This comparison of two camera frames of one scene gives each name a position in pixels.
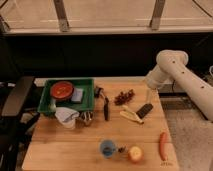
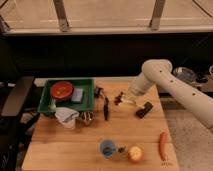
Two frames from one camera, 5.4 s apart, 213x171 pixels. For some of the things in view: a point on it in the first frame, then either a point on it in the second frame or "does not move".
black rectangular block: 145,109 does not move
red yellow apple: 135,154 does not move
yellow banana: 126,112 to 136,100
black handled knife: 100,91 does not move
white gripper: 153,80 to 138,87
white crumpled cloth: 67,116 does not move
